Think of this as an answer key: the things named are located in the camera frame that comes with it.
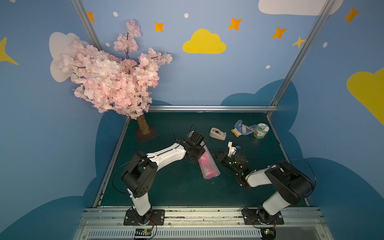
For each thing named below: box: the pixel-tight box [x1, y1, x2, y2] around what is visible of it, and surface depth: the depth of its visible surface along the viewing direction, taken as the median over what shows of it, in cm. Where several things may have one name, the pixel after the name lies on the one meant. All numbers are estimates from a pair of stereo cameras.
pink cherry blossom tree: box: [59, 19, 173, 135], surface depth 67 cm
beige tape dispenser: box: [209, 127, 227, 141], surface depth 107 cm
